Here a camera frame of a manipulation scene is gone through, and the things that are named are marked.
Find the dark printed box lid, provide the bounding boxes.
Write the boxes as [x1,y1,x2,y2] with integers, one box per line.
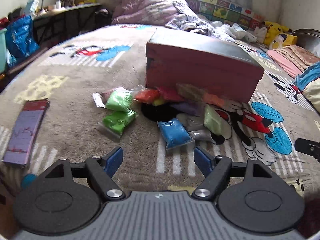
[145,28,264,80]

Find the lower green sand bag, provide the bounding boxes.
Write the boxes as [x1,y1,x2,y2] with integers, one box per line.
[96,110,137,141]

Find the green sand bag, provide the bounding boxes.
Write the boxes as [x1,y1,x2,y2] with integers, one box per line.
[96,110,137,141]
[105,87,133,112]

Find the grey sand bag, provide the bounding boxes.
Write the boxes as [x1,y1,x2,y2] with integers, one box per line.
[176,113,215,143]

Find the pale yellow-green sand bag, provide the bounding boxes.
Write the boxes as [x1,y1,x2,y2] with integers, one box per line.
[204,105,222,135]

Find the blue sand bag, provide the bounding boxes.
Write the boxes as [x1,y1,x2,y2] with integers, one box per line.
[157,118,194,152]

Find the purple sand bag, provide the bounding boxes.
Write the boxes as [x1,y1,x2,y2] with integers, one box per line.
[171,102,205,116]

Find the pink-brown sand bag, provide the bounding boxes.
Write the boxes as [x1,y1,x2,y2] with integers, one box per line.
[92,88,114,108]

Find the upper green sand bag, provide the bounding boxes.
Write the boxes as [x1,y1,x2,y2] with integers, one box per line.
[105,87,133,112]

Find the small orange sand bag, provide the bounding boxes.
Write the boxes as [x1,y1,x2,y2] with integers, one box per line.
[202,92,226,108]

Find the cream and blue pillow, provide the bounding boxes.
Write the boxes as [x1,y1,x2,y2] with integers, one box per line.
[293,61,320,112]

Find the brown sand bag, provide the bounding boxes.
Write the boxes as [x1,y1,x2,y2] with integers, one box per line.
[176,83,205,102]

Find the Mickey Mouse bed blanket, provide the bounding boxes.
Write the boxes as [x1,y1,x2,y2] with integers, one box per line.
[1,25,319,196]

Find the bright red sand bag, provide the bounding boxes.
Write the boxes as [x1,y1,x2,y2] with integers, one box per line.
[135,88,161,104]

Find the yellow sand bag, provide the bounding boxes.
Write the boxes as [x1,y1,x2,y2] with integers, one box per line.
[152,98,166,106]

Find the dark red sand bag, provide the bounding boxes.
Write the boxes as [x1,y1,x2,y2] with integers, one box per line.
[156,87,185,102]

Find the pink folded blanket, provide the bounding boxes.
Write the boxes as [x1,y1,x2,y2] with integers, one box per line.
[267,45,319,78]

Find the smartphone in dark case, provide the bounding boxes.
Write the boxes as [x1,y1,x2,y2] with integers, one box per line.
[3,99,50,167]

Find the pink cardboard shoe box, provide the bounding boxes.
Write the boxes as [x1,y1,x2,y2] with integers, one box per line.
[145,40,264,102]

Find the dark wooden headboard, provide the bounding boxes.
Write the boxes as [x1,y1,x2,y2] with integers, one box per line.
[292,29,320,57]

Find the yellow Pikachu plush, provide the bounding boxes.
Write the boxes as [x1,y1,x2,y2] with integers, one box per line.
[263,21,298,50]

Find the white crumpled cloth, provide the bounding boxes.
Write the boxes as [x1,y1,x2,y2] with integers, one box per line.
[210,21,257,43]

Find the dark desk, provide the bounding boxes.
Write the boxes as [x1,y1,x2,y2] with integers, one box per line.
[33,3,102,47]

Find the blue plastic shopping bag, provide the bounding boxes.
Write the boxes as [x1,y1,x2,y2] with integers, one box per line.
[5,15,40,67]

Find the teal plastic storage bin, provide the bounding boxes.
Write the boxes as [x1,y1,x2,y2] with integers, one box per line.
[0,28,7,74]

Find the colourful alphabet foam mat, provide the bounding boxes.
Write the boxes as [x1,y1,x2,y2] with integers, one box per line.
[185,0,265,30]

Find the lilac quilt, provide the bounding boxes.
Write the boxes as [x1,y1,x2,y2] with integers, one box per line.
[111,0,214,36]

